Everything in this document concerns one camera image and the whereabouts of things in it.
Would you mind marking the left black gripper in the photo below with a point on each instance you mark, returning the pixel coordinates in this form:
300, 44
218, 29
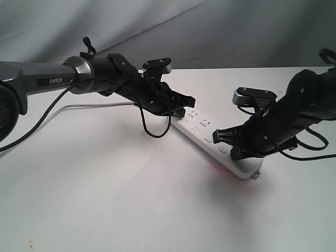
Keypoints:
156, 97

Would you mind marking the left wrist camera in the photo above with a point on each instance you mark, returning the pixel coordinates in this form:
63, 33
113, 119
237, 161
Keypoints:
157, 68

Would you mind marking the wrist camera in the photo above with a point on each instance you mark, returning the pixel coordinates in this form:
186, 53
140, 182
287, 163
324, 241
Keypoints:
157, 68
251, 101

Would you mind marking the white five-outlet power strip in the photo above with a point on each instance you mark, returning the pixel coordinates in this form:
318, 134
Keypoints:
199, 129

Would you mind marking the grey backdrop cloth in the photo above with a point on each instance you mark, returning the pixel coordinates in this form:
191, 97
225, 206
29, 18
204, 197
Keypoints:
194, 34

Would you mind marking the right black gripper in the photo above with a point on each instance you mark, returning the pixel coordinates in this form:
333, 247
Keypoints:
261, 136

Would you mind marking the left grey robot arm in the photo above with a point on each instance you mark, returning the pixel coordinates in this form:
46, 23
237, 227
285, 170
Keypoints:
87, 74

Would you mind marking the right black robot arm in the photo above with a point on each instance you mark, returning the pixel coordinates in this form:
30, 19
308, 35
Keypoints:
312, 96

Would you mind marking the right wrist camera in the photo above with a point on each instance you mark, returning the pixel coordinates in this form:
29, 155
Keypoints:
251, 101

